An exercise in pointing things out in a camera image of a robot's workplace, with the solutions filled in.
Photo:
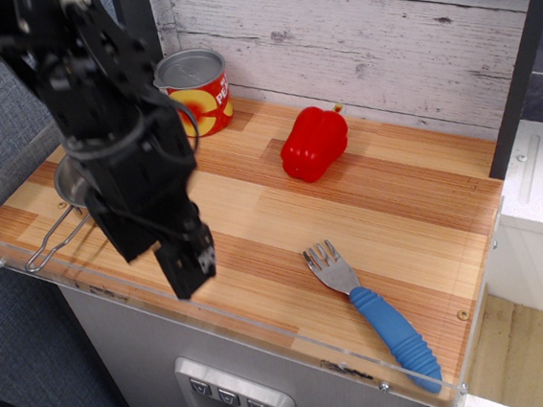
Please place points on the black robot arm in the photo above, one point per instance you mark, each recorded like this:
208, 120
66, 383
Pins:
72, 55

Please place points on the red yellow peaches can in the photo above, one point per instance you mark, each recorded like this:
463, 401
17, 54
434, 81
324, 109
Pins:
197, 78

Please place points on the dark grey post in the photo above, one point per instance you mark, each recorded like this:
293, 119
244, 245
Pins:
529, 43
138, 19

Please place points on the clear acrylic table guard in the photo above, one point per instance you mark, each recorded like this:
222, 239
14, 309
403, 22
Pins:
266, 319

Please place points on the dark grey right post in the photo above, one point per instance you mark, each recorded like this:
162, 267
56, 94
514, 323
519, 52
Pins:
529, 43

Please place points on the fork with blue handle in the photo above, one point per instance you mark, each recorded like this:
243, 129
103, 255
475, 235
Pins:
404, 342

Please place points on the white toy sink unit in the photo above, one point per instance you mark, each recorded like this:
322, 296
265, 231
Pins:
514, 269

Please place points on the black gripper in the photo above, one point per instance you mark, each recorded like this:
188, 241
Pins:
138, 161

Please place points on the red toy bell pepper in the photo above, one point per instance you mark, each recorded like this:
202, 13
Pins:
316, 140

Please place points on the small steel pot with handle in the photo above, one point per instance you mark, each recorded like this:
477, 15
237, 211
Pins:
71, 187

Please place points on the grey toy fridge cabinet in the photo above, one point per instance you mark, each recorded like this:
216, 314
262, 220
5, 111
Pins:
183, 380

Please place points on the dark grey left post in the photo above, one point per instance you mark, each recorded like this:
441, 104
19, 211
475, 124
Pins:
138, 19

